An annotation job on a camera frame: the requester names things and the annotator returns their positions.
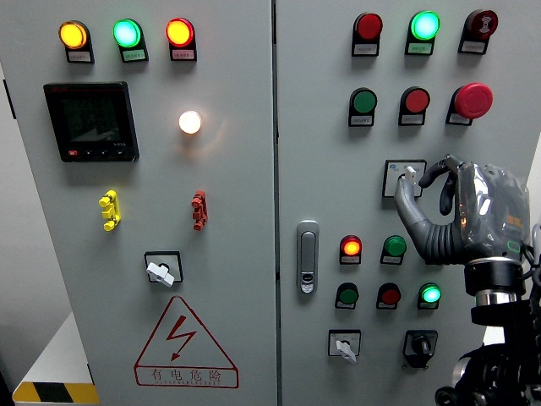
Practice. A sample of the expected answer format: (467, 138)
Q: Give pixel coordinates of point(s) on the small black label plate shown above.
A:
(458, 119)
(473, 47)
(419, 49)
(365, 50)
(183, 54)
(344, 305)
(350, 260)
(411, 120)
(385, 306)
(361, 120)
(426, 305)
(134, 55)
(80, 57)
(390, 260)

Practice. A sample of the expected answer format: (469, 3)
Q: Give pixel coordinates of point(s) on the small green unlit lamp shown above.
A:
(395, 245)

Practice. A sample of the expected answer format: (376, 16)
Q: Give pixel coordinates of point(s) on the small green lit lamp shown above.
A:
(430, 293)

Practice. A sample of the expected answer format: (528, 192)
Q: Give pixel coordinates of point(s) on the large red stop button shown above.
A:
(473, 100)

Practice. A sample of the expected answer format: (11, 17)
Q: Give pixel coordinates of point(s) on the small red push button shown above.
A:
(390, 295)

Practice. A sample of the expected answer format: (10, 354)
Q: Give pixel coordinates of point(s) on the large red push button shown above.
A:
(416, 100)

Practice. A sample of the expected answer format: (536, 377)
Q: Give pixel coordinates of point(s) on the small orange-red lit lamp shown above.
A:
(351, 246)

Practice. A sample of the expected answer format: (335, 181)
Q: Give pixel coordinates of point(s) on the grey cabinet door with lock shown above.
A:
(329, 190)

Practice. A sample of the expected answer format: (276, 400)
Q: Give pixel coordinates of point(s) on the small green push button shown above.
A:
(348, 295)

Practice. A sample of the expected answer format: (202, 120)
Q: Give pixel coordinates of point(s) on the large green push button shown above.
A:
(364, 101)

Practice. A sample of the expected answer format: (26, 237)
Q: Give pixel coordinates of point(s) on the dark red buzzer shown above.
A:
(482, 24)

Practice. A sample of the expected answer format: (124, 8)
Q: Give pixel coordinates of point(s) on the silver door lock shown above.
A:
(307, 254)

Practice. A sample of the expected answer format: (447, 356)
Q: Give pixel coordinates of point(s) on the large green round lamp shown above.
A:
(425, 25)
(127, 33)

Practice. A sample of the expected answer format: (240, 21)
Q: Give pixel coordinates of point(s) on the large dark red round lamp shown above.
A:
(368, 26)

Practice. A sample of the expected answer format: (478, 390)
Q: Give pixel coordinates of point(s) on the grey cabinet door with display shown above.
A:
(236, 190)

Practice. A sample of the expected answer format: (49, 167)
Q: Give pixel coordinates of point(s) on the white round lamp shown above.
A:
(189, 122)

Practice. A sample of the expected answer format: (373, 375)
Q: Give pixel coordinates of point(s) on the red warning triangle sign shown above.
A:
(186, 376)

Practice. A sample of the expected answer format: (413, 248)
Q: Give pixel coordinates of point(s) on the large orange-red lit lamp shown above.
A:
(179, 32)

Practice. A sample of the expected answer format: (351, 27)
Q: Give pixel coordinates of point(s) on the black display meter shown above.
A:
(90, 122)

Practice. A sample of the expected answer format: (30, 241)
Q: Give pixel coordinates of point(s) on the black door hinge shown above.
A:
(91, 374)
(9, 99)

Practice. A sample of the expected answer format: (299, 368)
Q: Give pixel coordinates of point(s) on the large yellow round lamp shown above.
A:
(72, 35)

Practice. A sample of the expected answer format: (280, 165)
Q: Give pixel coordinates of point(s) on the black yellow striped tape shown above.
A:
(55, 392)

